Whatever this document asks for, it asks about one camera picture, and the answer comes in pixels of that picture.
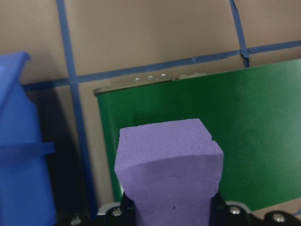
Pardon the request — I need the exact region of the purple foam block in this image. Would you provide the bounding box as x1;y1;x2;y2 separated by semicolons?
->
114;118;224;226

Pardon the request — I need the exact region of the green conveyor belt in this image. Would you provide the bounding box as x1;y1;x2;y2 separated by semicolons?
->
93;58;301;212

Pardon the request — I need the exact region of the blue plastic storage bin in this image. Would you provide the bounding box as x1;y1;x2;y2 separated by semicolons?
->
0;51;57;226

